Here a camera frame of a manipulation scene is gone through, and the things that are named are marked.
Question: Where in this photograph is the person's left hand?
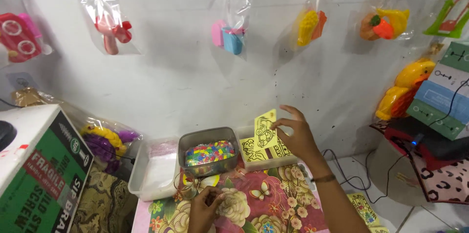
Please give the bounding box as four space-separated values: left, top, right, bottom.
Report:
188 186 225 233

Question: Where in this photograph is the person's right hand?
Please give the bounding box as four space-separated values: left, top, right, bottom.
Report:
270 105 324 166

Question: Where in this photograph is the yellow car outline card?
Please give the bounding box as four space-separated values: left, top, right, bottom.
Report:
254 109 278 149

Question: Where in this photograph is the small clear glass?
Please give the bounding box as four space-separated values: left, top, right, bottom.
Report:
174 171 199 200

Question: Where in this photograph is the heap of colourful small packets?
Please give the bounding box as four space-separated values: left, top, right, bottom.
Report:
185 140 236 168

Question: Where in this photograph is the clear plastic card container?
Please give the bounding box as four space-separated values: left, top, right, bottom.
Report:
235 126 298 172

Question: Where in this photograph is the grey plastic container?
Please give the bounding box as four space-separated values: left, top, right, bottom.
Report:
178 127 240 178

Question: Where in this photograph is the stack of clear plastic bags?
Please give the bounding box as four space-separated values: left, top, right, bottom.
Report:
144 141 179 190

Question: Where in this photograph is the pink floral tablecloth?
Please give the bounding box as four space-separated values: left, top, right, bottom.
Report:
131 155 330 233

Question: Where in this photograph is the clear plastic bag container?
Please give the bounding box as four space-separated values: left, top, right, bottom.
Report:
128 137 180 201

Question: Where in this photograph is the gold black patterned cloth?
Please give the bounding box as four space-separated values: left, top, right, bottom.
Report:
69 163 139 233

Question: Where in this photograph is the bagged yellow purple toy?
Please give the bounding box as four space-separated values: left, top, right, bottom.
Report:
59 104 143 176

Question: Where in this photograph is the bagged pink blue toy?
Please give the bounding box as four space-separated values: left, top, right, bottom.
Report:
210 0 254 59

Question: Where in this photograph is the green and white cardboard box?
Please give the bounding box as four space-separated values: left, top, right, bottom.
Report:
0 104 94 233

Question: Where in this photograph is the bagged yellow corn toy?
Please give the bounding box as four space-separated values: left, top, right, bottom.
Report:
289 0 329 51

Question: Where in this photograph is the bagged red fan toy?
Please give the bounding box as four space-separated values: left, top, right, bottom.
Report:
77 0 142 56

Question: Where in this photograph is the brown crumpled bag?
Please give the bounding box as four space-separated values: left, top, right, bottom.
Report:
10 87 49 108

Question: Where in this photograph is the yellow duck toy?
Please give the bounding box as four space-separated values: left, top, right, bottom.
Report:
375 58 437 121

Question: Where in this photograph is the black round device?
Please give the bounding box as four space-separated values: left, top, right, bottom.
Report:
0 120 17 152

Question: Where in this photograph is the pink leopard print cloth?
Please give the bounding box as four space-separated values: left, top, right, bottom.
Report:
369 121 469 205

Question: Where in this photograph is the black device with blue light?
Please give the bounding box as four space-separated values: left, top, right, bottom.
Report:
384 116 469 161

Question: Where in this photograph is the bagged orange vegetable toy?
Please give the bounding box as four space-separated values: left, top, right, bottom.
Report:
356 0 415 42

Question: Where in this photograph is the stack of green blue boxes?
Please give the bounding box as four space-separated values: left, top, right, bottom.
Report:
406 41 469 141

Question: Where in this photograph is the bagged red pink toy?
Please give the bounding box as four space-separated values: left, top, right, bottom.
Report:
0 0 53 68

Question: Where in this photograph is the bagged green toy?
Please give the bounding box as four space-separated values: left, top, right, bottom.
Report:
422 0 469 40

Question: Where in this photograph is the thin dark wrist bracelet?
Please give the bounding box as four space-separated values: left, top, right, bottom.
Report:
311 174 336 183

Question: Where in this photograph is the black cable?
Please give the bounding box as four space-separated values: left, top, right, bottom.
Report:
322 148 408 204

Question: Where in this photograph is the clear wall hook sticker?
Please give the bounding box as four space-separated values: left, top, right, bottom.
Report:
7 72 40 91

